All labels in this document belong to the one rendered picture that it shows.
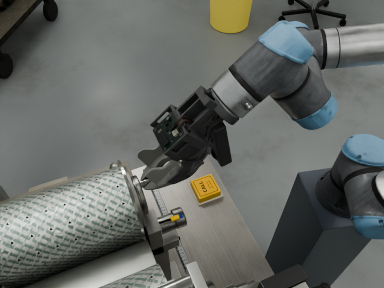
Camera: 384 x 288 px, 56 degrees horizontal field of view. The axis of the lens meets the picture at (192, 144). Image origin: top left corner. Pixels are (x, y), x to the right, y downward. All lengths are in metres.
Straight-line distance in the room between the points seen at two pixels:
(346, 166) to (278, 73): 0.49
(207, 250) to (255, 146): 1.47
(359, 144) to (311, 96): 0.42
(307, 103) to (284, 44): 0.11
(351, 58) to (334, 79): 2.31
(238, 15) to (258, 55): 2.71
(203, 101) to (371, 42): 0.33
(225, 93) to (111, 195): 0.25
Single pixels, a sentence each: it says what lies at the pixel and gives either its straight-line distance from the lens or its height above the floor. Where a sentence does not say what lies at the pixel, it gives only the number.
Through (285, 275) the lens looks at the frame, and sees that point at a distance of 0.42.
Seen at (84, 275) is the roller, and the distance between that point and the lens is 0.65.
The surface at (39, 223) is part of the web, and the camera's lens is 0.63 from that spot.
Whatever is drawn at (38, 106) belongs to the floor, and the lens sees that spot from 2.84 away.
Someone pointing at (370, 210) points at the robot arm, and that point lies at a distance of 0.91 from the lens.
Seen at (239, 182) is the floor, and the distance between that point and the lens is 2.21.
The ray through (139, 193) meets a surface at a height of 1.28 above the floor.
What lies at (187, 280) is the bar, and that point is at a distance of 0.39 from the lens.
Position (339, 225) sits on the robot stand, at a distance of 1.12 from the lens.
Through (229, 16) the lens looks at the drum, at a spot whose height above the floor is 0.17.
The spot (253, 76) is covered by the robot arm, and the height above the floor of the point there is 1.48.
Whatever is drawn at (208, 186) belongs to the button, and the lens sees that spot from 1.07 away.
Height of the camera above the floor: 1.82
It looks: 50 degrees down
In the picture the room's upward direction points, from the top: straight up
